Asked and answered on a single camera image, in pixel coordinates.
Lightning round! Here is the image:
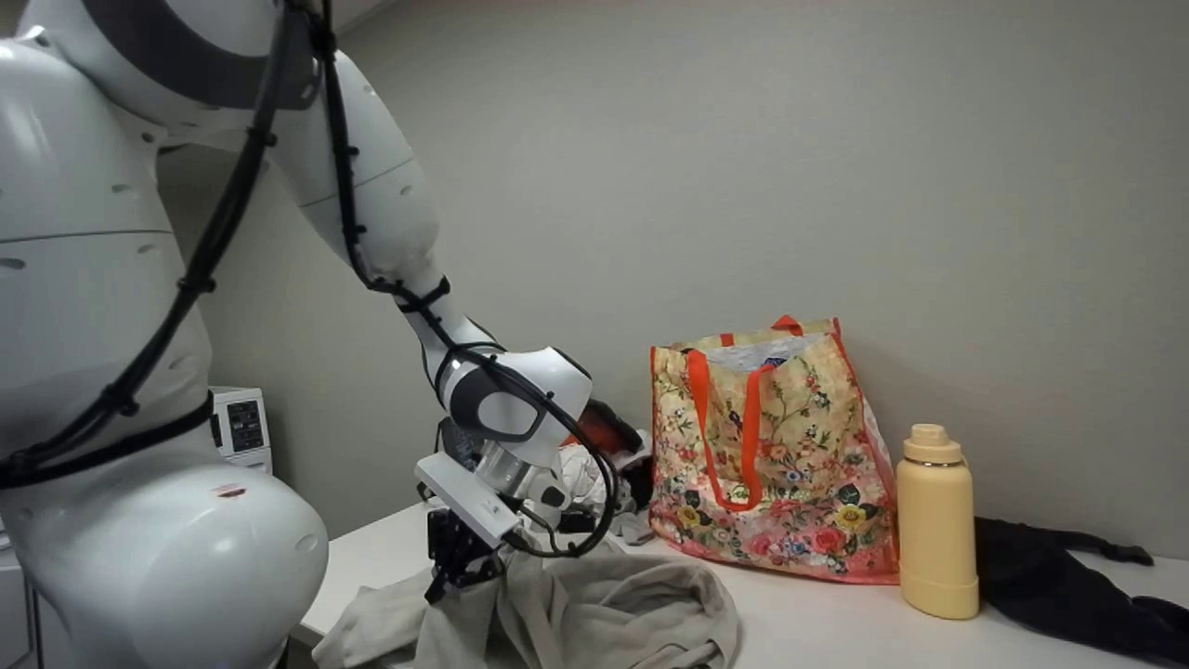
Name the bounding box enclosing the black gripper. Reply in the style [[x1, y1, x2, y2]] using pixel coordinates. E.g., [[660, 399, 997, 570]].
[[425, 508, 504, 601]]

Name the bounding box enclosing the beige sweatshirt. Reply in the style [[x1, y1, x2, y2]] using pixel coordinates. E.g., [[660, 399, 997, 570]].
[[312, 551, 744, 669]]

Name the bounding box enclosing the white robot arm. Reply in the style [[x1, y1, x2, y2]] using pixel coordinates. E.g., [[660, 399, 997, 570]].
[[0, 0, 592, 669]]

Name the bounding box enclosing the white detergent jug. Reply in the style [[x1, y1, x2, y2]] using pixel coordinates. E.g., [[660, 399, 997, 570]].
[[561, 445, 616, 508]]

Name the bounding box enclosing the floral tote bag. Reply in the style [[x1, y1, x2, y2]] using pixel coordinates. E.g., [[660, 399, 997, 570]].
[[649, 315, 899, 582]]

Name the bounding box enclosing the yellow water bottle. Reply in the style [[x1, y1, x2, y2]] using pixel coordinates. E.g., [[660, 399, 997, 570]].
[[896, 422, 982, 619]]

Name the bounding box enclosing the black cloth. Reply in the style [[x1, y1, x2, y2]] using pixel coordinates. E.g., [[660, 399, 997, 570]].
[[974, 517, 1189, 669]]

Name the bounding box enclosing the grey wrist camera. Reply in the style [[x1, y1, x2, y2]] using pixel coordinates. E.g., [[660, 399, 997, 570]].
[[415, 453, 571, 551]]

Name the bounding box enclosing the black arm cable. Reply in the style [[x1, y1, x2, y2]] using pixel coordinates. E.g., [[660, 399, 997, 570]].
[[0, 0, 622, 564]]

